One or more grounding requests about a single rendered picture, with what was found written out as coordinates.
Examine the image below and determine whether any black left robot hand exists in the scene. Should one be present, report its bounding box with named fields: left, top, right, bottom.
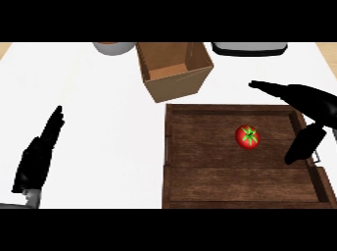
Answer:
left=12, top=105, right=67, bottom=194

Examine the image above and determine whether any brown cardboard box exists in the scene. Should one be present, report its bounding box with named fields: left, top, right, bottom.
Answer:
left=135, top=42, right=216, bottom=104

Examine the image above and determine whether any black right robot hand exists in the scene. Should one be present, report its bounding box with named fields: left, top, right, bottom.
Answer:
left=247, top=79, right=337, bottom=166

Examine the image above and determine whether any grey round pot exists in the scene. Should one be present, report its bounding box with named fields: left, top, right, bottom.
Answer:
left=93, top=42, right=138, bottom=56

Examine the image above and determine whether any black and grey appliance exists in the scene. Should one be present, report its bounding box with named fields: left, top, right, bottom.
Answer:
left=210, top=42, right=290, bottom=57

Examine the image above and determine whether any dark wooden tray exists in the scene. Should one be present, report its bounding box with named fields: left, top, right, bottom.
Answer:
left=163, top=103, right=337, bottom=210

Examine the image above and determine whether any red tomato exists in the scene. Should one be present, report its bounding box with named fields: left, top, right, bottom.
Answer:
left=235, top=125, right=262, bottom=150

